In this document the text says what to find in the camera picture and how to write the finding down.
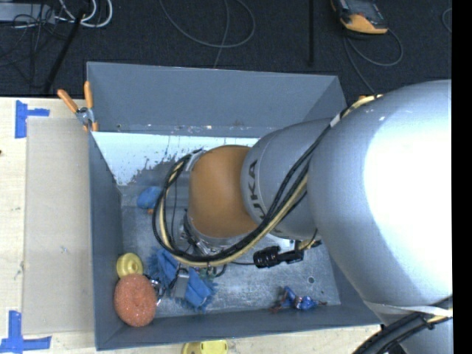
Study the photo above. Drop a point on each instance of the pale wood flat board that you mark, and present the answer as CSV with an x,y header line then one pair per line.
x,y
55,216

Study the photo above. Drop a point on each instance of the small blue toy figure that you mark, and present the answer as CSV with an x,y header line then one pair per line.
x,y
300,302

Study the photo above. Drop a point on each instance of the grey metal bin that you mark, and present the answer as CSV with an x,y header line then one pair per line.
x,y
206,98

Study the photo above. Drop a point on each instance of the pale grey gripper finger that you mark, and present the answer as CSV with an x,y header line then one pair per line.
x,y
181,285

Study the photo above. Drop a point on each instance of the blue fringed cloth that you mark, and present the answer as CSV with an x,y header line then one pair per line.
x,y
197,290

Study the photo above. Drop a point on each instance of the orange round scrub sponge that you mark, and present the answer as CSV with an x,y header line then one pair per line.
x,y
135,301

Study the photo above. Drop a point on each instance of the blue soft toy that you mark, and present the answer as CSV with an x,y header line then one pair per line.
x,y
148,197

